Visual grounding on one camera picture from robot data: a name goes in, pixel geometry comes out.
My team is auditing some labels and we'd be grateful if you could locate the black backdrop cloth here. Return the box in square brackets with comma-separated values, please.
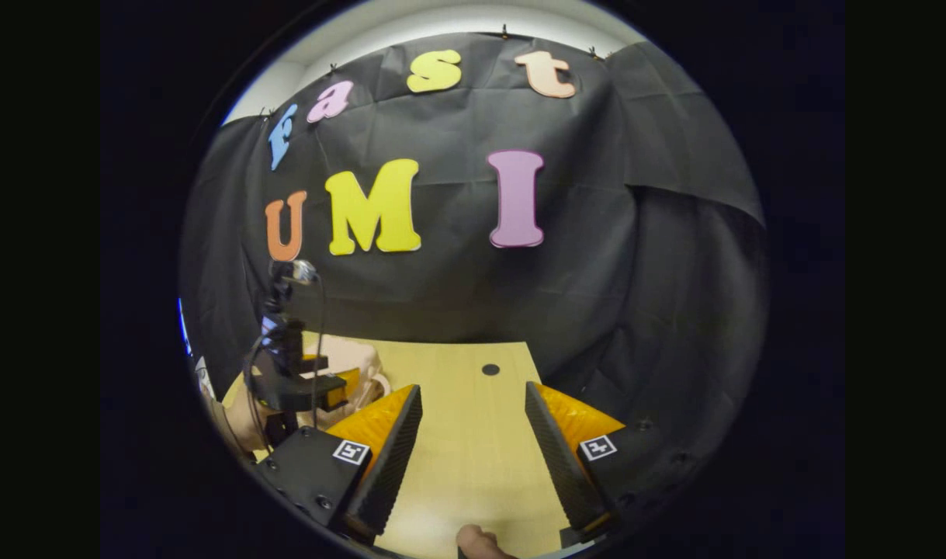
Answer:
[179, 31, 768, 459]

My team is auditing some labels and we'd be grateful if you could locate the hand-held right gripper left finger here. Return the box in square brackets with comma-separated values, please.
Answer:
[255, 384, 424, 544]

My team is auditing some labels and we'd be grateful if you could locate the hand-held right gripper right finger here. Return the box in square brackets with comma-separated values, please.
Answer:
[525, 380, 702, 540]

